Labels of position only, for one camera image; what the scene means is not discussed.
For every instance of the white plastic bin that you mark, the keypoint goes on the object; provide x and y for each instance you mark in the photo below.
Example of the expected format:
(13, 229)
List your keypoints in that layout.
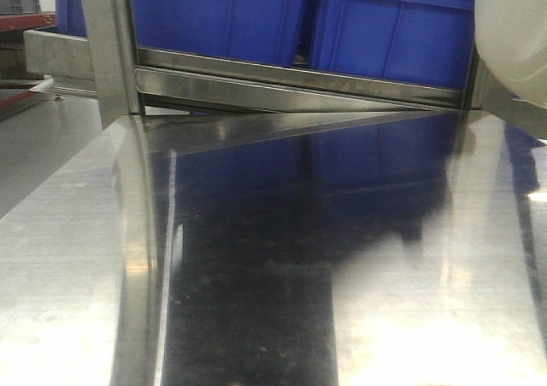
(511, 39)

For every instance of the blue crate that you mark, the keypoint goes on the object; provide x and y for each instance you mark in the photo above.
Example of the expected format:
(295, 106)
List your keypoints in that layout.
(420, 42)
(264, 31)
(70, 17)

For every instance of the blue crate right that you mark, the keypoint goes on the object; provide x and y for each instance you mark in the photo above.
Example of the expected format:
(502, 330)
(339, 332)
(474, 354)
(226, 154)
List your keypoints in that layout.
(420, 42)

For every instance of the blue crate far left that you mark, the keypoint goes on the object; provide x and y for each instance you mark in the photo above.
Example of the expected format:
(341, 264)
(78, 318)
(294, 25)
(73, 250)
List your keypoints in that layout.
(70, 17)

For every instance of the red rack beam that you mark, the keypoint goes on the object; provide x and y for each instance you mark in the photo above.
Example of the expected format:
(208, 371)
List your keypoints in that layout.
(10, 23)

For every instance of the grey crate background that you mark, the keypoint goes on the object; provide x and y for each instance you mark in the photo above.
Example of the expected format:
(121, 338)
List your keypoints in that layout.
(20, 7)

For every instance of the stainless steel shelf frame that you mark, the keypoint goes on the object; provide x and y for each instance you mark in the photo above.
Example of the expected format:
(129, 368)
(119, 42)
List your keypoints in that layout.
(125, 78)

